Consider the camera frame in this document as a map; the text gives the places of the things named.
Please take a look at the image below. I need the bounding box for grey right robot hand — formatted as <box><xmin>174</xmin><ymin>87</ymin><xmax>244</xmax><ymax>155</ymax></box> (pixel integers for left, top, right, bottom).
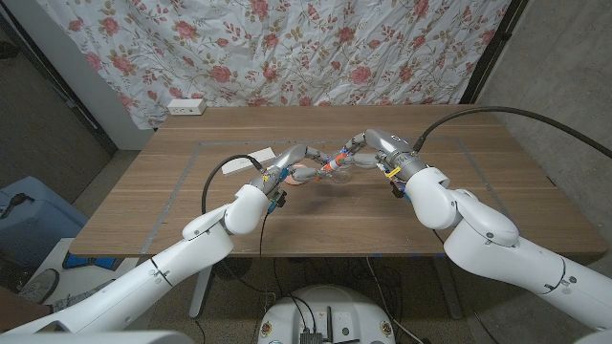
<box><xmin>339</xmin><ymin>127</ymin><xmax>429</xmax><ymax>182</ymax></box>

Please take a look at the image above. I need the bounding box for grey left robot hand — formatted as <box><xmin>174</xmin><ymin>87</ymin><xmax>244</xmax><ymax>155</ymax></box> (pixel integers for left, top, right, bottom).
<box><xmin>251</xmin><ymin>142</ymin><xmax>336</xmax><ymax>195</ymax></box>

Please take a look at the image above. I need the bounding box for round pink jar lid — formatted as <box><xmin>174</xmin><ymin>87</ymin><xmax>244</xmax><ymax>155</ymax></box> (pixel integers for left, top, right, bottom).
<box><xmin>285</xmin><ymin>163</ymin><xmax>308</xmax><ymax>186</ymax></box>

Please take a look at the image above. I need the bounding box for clear glass jar cup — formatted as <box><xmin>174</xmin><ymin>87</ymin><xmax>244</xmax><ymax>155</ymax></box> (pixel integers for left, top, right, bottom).
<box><xmin>328</xmin><ymin>161</ymin><xmax>356</xmax><ymax>185</ymax></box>

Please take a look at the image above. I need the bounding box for flat white rectangular box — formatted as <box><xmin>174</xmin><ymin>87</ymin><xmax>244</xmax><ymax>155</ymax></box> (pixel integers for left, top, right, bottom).
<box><xmin>220</xmin><ymin>146</ymin><xmax>277</xmax><ymax>176</ymax></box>

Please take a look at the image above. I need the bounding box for floral backdrop cloth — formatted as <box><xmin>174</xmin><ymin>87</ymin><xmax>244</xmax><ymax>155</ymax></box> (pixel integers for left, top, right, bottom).
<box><xmin>35</xmin><ymin>0</ymin><xmax>513</xmax><ymax>130</ymax></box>

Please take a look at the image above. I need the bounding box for white power strip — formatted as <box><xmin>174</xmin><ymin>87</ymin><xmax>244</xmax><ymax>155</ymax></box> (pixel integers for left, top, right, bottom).
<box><xmin>166</xmin><ymin>97</ymin><xmax>208</xmax><ymax>117</ymax></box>

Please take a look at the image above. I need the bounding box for black round floor fan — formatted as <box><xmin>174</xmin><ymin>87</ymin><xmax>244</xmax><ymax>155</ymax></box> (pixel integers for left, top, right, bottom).
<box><xmin>212</xmin><ymin>256</ymin><xmax>253</xmax><ymax>282</ymax></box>

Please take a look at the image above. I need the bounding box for metal table leg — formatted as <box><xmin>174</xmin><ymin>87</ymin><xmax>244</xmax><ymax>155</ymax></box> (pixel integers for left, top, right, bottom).
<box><xmin>432</xmin><ymin>255</ymin><xmax>465</xmax><ymax>320</ymax></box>
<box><xmin>188</xmin><ymin>256</ymin><xmax>216</xmax><ymax>320</ymax></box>

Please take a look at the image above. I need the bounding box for white robot torso base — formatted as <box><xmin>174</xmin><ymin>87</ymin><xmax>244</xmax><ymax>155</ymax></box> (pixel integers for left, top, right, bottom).
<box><xmin>257</xmin><ymin>285</ymin><xmax>397</xmax><ymax>344</ymax></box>

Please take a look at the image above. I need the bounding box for blue floor block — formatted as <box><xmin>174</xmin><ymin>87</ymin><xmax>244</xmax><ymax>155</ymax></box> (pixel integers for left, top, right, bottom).
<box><xmin>61</xmin><ymin>251</ymin><xmax>120</xmax><ymax>271</ymax></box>

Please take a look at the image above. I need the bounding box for blue plastic bin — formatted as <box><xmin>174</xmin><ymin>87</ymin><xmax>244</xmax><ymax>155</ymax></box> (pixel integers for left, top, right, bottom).
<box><xmin>0</xmin><ymin>175</ymin><xmax>90</xmax><ymax>269</ymax></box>

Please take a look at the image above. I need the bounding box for white robot head rim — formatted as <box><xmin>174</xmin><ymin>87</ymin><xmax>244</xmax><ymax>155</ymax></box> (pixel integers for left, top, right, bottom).
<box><xmin>0</xmin><ymin>329</ymin><xmax>195</xmax><ymax>344</ymax></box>

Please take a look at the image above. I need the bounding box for person's bare leg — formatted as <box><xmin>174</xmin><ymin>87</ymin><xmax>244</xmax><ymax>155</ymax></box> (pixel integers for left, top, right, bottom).
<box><xmin>0</xmin><ymin>286</ymin><xmax>52</xmax><ymax>332</ymax></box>

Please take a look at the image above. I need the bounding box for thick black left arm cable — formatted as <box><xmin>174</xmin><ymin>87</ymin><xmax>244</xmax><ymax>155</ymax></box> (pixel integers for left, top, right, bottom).
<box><xmin>200</xmin><ymin>154</ymin><xmax>264</xmax><ymax>216</ymax></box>

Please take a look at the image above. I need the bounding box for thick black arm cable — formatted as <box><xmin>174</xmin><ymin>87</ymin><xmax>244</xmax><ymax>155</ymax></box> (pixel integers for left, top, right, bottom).
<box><xmin>200</xmin><ymin>154</ymin><xmax>264</xmax><ymax>216</ymax></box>
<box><xmin>413</xmin><ymin>105</ymin><xmax>612</xmax><ymax>159</ymax></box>

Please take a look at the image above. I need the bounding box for thin black left wrist cable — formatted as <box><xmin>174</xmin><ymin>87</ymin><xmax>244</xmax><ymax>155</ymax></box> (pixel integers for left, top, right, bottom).
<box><xmin>258</xmin><ymin>212</ymin><xmax>269</xmax><ymax>293</ymax></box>

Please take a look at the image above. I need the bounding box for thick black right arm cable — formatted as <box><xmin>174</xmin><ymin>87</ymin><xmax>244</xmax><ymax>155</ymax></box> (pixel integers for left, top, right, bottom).
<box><xmin>413</xmin><ymin>105</ymin><xmax>612</xmax><ymax>159</ymax></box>

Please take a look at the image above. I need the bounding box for black backdrop post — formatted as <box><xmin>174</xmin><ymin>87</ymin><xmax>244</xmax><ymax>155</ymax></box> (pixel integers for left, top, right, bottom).
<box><xmin>459</xmin><ymin>0</ymin><xmax>530</xmax><ymax>105</ymax></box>

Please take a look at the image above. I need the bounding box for grey floor cable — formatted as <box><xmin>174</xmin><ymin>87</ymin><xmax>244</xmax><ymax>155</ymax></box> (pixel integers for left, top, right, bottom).
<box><xmin>365</xmin><ymin>257</ymin><xmax>425</xmax><ymax>344</ymax></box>

